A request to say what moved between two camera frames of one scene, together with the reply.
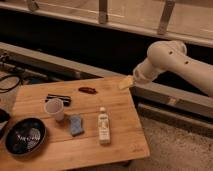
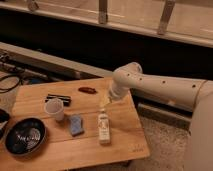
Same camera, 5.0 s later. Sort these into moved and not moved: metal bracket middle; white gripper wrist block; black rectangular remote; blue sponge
Moved: white gripper wrist block
Not moved: metal bracket middle; blue sponge; black rectangular remote
